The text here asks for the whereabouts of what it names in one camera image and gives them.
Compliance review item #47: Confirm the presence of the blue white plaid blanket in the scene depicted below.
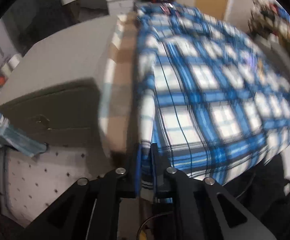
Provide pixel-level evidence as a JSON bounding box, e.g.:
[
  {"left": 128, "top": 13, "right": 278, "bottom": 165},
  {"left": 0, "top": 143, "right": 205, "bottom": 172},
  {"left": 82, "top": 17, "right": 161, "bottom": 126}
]
[{"left": 137, "top": 3, "right": 290, "bottom": 200}]

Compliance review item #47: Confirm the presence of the olive green storage box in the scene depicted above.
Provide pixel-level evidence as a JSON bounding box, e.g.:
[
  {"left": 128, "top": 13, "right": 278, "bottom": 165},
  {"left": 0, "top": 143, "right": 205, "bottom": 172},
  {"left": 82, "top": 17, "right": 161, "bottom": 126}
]
[{"left": 0, "top": 80, "right": 101, "bottom": 147}]

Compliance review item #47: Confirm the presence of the brown blue checkered bed sheet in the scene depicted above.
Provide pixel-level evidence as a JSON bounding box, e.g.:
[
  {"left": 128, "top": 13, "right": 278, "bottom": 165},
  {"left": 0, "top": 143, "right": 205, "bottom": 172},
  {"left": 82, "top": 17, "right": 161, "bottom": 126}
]
[{"left": 98, "top": 12, "right": 137, "bottom": 154}]

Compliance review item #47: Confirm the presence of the light blue packet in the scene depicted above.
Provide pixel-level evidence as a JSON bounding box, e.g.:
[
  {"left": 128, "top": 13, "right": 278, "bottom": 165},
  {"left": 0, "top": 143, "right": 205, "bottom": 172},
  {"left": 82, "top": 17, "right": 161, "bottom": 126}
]
[{"left": 0, "top": 113, "right": 48, "bottom": 158}]

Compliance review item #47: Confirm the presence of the wooden shoe rack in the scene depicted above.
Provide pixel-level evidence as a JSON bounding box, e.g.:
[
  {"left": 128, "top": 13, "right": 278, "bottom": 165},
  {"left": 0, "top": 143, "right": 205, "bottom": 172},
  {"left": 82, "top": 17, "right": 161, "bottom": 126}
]
[{"left": 248, "top": 0, "right": 290, "bottom": 57}]

